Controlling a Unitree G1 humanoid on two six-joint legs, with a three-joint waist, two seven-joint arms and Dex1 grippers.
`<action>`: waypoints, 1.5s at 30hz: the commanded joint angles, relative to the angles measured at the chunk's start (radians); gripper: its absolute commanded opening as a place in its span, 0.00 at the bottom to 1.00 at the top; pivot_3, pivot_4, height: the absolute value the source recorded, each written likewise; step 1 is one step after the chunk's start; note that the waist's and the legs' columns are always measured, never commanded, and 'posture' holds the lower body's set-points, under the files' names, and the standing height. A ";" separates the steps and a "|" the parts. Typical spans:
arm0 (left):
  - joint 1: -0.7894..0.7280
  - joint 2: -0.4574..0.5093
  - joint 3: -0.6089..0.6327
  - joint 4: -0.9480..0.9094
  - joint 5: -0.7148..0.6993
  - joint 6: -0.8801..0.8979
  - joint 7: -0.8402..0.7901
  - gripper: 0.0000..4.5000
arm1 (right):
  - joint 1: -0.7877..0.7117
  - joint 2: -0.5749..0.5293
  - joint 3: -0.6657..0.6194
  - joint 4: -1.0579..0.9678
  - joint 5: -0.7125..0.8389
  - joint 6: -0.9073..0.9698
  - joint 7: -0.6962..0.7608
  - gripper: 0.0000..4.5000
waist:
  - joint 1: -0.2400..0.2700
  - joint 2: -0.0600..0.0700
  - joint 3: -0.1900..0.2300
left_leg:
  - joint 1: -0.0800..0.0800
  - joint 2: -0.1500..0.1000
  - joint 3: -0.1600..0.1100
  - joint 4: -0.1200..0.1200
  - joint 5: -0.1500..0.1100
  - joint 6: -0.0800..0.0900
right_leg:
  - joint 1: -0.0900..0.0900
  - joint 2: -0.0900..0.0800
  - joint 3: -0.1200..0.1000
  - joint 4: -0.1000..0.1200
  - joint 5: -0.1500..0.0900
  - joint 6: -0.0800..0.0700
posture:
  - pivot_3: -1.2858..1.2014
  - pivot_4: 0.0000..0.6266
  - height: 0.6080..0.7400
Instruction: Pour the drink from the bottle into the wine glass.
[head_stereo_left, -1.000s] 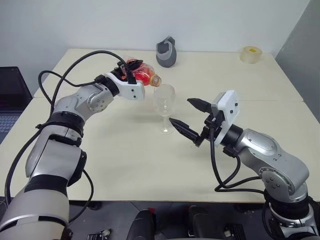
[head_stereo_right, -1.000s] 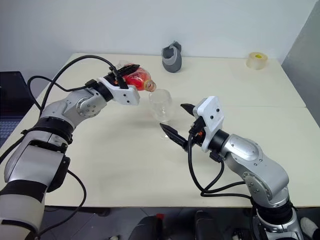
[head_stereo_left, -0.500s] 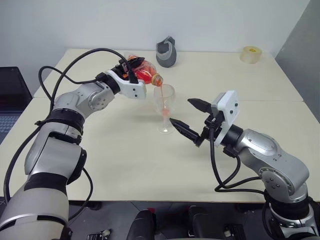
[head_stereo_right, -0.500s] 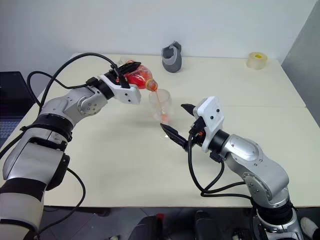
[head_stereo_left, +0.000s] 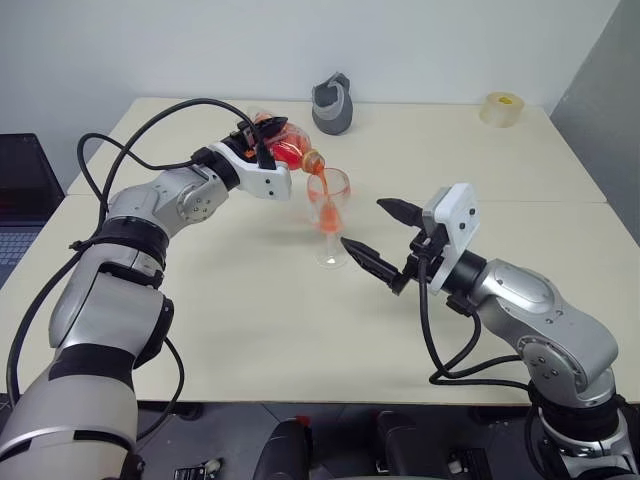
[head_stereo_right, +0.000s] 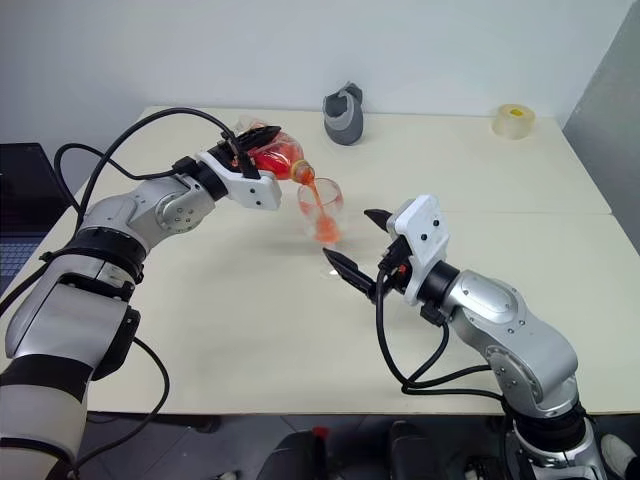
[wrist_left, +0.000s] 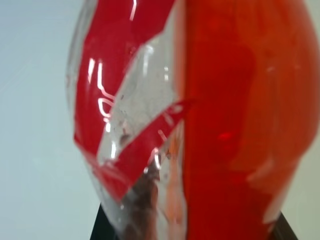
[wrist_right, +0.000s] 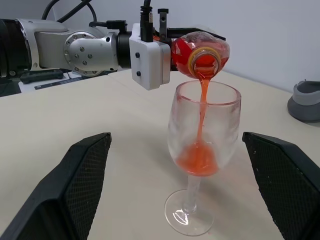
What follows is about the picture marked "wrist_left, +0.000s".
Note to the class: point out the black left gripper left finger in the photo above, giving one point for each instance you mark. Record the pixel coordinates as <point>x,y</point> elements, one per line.
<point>102,227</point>

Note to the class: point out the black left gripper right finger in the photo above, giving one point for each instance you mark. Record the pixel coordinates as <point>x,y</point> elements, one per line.
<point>285,231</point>

